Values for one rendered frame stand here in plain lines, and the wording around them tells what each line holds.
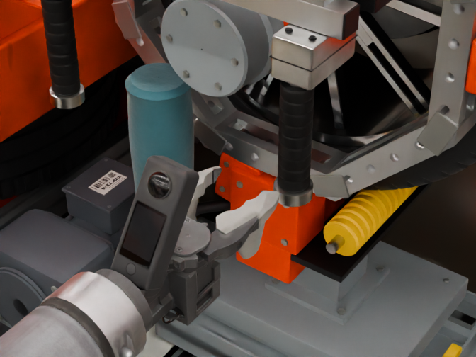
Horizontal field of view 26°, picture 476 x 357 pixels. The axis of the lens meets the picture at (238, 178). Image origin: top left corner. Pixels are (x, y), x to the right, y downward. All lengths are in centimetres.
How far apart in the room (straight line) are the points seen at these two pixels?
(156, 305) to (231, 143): 55
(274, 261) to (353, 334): 25
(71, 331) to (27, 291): 76
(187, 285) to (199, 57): 36
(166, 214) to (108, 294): 9
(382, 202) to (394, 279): 36
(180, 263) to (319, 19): 29
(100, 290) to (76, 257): 72
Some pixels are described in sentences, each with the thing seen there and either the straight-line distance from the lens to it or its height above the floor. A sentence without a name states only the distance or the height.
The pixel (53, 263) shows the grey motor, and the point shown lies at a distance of 160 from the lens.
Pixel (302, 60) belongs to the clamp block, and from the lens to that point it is 103.
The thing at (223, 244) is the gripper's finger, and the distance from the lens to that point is 95.
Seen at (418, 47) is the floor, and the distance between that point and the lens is 298.
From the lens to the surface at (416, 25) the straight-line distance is 153.
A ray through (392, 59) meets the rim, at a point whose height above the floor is 76.
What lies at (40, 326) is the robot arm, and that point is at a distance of 86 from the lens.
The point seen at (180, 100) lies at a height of 72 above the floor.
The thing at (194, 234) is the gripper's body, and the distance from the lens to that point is 96.
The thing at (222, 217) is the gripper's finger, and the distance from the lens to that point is 98.
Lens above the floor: 146
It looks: 37 degrees down
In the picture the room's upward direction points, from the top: straight up
